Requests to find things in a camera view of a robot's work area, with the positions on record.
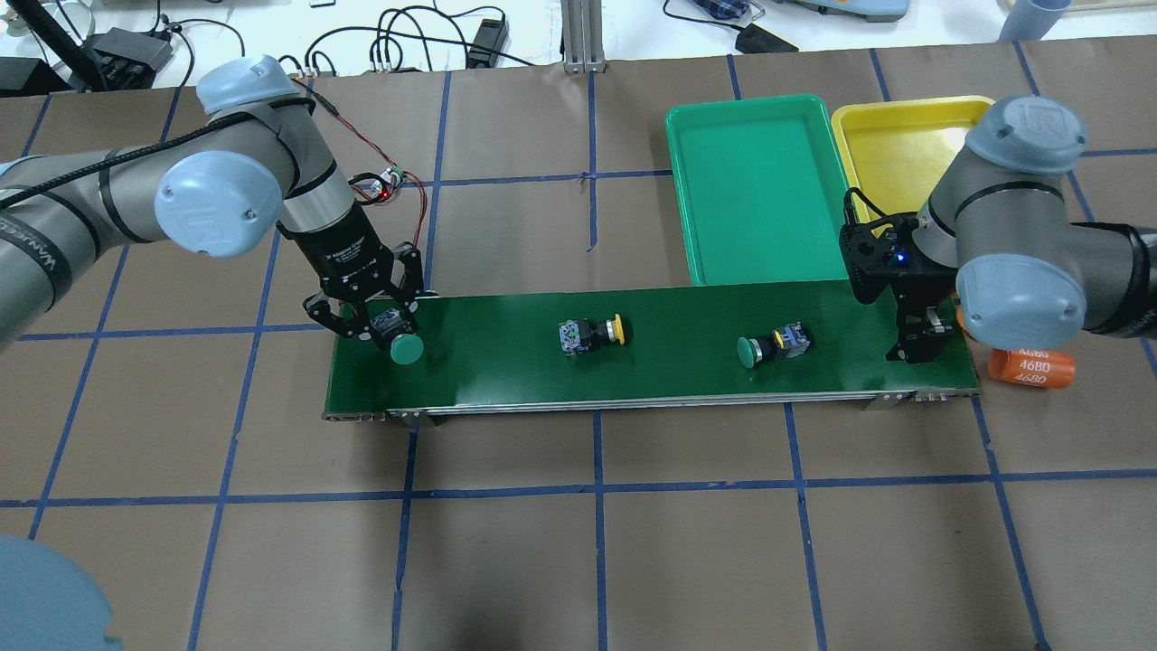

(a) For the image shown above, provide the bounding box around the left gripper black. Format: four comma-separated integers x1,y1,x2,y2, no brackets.
277,204,426,341

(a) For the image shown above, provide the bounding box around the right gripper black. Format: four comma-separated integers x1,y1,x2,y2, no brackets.
839,213,955,363

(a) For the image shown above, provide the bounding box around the green push button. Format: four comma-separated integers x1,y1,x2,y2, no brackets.
736,321,813,370
371,308,425,365

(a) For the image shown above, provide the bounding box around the orange cylinder with label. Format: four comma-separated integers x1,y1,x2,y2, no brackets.
987,349,1076,389

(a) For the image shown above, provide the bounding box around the plain orange cylinder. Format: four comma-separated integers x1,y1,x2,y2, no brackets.
955,305,973,339

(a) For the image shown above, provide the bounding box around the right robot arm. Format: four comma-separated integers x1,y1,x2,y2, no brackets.
839,95,1156,365

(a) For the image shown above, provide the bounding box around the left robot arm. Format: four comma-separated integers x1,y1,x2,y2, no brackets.
1,56,423,365

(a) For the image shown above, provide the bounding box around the green conveyor belt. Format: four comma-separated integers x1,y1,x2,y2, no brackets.
322,281,980,421

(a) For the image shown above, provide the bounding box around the small red led board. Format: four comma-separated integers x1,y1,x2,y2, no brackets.
368,167,408,204

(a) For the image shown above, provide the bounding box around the yellow plastic tray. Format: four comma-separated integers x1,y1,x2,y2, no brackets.
827,95,994,214

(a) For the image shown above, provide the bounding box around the green plastic tray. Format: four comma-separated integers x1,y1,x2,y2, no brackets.
664,94,848,286

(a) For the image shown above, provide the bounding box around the black power adapter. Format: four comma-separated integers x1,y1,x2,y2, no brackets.
734,24,799,54

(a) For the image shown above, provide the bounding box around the blue plaid umbrella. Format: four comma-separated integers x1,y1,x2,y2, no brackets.
694,0,752,21

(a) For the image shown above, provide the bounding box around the red black wire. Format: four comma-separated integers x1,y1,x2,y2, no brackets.
292,76,440,296

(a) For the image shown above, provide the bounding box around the aluminium frame post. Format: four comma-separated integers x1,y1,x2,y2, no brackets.
560,0,607,74

